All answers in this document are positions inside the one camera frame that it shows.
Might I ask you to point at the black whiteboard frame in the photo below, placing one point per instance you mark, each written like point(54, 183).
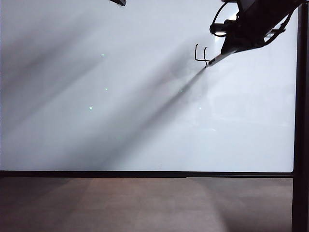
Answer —
point(301, 120)

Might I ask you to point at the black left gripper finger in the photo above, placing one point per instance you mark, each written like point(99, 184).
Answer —
point(120, 2)

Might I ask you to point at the white glossy whiteboard panel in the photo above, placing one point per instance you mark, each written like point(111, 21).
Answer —
point(120, 120)

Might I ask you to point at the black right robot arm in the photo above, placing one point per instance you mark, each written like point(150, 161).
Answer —
point(270, 3)

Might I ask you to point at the black marker pen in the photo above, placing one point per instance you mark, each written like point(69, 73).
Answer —
point(216, 60)

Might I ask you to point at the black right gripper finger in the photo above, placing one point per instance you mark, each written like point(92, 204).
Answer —
point(234, 46)

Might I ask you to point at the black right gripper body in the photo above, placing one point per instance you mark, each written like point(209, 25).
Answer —
point(256, 26)

